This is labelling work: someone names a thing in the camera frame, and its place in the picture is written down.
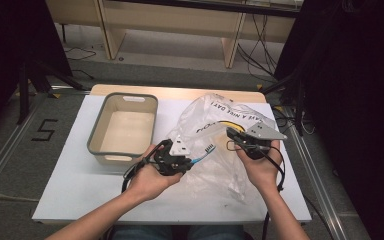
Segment blue toothbrush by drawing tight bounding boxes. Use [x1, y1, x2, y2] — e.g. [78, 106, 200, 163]
[190, 143, 217, 165]

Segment black cable on floor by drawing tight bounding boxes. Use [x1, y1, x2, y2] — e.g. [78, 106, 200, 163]
[62, 45, 98, 80]

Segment white foam board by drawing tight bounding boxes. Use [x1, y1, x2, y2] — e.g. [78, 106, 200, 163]
[31, 94, 313, 225]

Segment black tripod stand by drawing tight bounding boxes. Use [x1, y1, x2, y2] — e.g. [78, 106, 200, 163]
[15, 59, 85, 126]

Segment clear plastic bag yellow smiley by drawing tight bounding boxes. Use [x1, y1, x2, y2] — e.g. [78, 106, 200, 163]
[165, 93, 278, 203]

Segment black metal stand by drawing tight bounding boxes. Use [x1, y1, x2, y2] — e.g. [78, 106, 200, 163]
[260, 70, 307, 137]

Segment tangled black and white cables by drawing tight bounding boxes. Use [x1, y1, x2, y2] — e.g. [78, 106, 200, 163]
[271, 104, 315, 136]

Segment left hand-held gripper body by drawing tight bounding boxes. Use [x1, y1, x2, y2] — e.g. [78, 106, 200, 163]
[152, 134, 195, 177]

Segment right hand-held gripper cable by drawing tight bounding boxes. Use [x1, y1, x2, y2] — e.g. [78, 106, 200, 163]
[255, 143, 287, 240]

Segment person's legs in jeans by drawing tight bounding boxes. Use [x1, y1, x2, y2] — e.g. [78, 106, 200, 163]
[112, 224, 247, 240]

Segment hanging black cables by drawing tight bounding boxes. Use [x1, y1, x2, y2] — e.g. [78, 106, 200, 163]
[236, 13, 278, 82]

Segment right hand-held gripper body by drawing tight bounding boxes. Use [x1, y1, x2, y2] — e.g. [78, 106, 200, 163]
[236, 120, 288, 161]

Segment light wooden table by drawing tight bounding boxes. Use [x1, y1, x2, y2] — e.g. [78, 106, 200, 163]
[89, 84, 268, 104]

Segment person's right hand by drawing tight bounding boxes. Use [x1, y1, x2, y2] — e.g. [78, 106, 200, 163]
[234, 139, 284, 198]

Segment person's left hand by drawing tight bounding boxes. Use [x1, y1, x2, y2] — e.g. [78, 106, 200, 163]
[125, 143, 184, 203]

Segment dark curtain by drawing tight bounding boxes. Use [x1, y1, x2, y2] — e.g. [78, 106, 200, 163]
[274, 0, 384, 240]
[0, 0, 73, 134]

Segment left hand-held gripper cable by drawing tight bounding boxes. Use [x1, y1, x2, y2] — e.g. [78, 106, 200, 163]
[121, 139, 165, 195]

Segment light wooden desk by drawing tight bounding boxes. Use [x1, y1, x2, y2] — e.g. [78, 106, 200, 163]
[44, 0, 304, 70]

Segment beige plastic basket grey rim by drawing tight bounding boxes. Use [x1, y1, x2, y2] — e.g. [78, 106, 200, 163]
[86, 92, 159, 168]

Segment hand-held gripper cable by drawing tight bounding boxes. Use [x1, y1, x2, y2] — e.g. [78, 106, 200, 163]
[121, 139, 165, 195]
[255, 143, 287, 240]

